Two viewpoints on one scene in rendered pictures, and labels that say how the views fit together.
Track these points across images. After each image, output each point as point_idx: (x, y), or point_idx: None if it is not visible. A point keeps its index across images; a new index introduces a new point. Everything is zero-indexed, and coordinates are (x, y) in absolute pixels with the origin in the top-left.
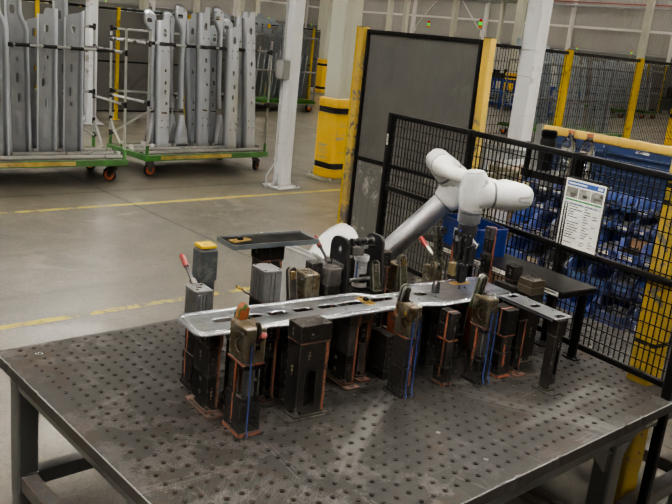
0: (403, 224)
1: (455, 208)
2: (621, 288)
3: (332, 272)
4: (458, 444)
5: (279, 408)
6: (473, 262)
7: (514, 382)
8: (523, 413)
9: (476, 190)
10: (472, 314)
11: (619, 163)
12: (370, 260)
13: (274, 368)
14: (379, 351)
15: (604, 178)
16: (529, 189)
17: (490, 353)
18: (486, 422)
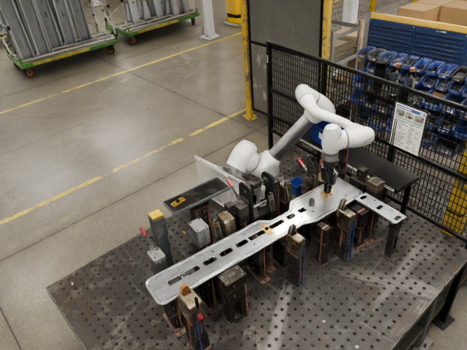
0: (285, 135)
1: (318, 122)
2: (437, 178)
3: (242, 210)
4: (338, 332)
5: (222, 314)
6: None
7: (367, 251)
8: (377, 287)
9: (333, 142)
10: (338, 221)
11: (436, 98)
12: (266, 187)
13: (214, 293)
14: (279, 251)
15: (424, 105)
16: (371, 132)
17: (351, 235)
18: (354, 303)
